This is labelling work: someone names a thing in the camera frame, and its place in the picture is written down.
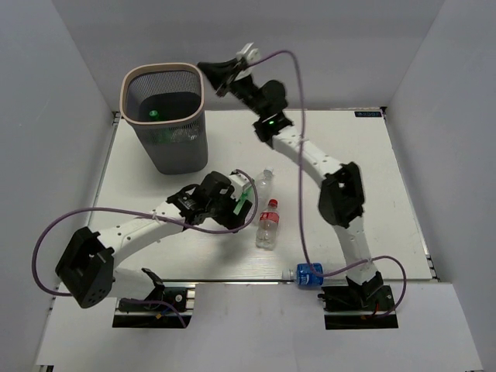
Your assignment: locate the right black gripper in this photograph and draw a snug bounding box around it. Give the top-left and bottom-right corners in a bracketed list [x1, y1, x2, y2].
[200, 57, 268, 118]

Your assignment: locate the clear bottle with white cap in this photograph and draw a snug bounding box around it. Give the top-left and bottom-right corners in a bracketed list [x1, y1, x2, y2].
[255, 167, 274, 205]

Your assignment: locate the green bottle with green cap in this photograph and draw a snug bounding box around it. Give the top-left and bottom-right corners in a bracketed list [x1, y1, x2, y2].
[233, 191, 250, 215]

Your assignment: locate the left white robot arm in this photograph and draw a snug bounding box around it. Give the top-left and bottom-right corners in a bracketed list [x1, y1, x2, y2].
[55, 170, 255, 308]

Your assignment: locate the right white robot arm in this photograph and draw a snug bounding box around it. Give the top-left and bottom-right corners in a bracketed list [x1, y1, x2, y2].
[197, 59, 383, 309]

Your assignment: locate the grey bin with beige rim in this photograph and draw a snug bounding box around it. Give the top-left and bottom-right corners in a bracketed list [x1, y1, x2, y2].
[119, 63, 208, 175]

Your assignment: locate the clear bottle red label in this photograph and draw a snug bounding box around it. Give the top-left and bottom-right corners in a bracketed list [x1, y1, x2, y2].
[255, 198, 280, 250]

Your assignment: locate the clear bottle blue label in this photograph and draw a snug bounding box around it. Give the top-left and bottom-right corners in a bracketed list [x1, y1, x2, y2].
[281, 263, 345, 290]

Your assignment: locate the blue table corner label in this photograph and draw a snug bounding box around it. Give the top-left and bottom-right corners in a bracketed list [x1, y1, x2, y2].
[354, 111, 383, 118]

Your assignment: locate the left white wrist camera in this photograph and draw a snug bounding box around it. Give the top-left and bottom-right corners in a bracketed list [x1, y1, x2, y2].
[228, 170, 253, 198]

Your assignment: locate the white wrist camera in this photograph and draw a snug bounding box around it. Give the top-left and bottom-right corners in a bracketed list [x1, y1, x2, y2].
[228, 170, 253, 198]
[235, 43, 261, 81]

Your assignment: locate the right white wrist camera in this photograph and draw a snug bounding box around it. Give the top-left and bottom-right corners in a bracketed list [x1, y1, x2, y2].
[235, 43, 261, 81]

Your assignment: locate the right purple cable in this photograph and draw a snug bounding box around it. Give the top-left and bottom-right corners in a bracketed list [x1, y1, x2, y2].
[242, 49, 408, 319]

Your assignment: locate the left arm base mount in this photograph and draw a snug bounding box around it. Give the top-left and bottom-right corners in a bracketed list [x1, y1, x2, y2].
[112, 283, 195, 329]

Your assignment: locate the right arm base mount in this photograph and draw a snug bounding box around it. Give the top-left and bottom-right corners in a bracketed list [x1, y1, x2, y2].
[317, 285, 398, 330]

